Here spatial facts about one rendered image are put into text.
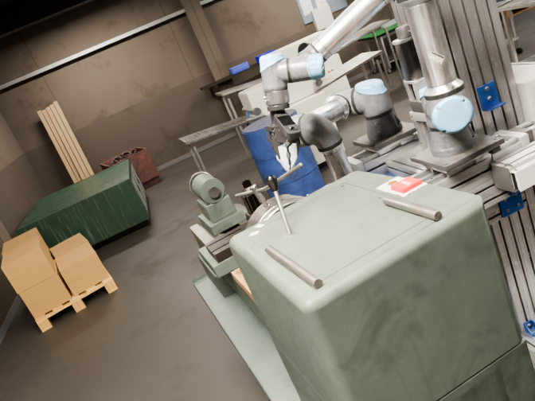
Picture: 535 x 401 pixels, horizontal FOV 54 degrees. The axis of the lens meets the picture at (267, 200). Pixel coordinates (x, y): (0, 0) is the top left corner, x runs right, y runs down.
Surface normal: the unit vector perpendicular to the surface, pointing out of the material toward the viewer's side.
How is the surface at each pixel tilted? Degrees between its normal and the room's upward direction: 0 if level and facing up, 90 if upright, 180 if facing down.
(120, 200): 90
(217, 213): 90
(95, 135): 90
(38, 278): 90
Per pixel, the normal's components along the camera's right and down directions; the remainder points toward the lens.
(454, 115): -0.07, 0.48
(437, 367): 0.35, 0.18
